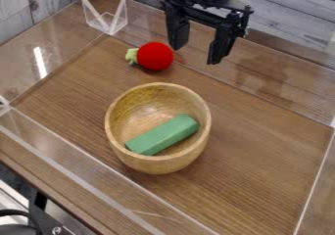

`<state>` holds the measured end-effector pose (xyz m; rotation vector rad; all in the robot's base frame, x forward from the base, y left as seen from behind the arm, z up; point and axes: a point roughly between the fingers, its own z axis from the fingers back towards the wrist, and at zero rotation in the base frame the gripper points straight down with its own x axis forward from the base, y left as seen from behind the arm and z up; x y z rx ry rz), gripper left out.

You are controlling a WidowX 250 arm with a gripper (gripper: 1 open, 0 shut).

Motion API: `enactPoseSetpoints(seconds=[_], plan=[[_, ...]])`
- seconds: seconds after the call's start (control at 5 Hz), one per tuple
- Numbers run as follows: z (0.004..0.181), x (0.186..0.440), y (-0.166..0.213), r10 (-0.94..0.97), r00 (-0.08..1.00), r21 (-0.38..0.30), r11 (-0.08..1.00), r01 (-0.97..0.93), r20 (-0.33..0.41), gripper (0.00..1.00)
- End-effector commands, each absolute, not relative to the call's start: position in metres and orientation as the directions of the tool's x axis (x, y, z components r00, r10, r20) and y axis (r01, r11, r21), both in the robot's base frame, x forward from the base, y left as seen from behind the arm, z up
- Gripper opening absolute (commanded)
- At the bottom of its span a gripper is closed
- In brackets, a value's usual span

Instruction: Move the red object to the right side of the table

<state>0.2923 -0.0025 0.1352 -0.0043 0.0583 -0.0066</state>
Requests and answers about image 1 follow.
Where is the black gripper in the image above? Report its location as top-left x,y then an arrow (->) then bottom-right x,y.
164,0 -> 254,65

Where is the red plush strawberry toy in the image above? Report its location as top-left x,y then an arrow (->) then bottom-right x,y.
125,42 -> 173,71

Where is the round wooden bowl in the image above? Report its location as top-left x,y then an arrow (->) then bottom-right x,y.
104,82 -> 212,175

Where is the green rectangular block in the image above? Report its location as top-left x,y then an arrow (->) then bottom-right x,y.
124,114 -> 199,156

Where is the clear acrylic corner bracket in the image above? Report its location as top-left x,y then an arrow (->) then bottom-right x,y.
81,0 -> 128,36

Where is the clear acrylic tray wall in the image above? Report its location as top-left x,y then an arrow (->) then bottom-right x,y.
0,0 -> 335,235

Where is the black table clamp mount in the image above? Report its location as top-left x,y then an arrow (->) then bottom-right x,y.
29,192 -> 75,235

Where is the black cable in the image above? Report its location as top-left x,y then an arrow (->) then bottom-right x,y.
0,209 -> 40,235

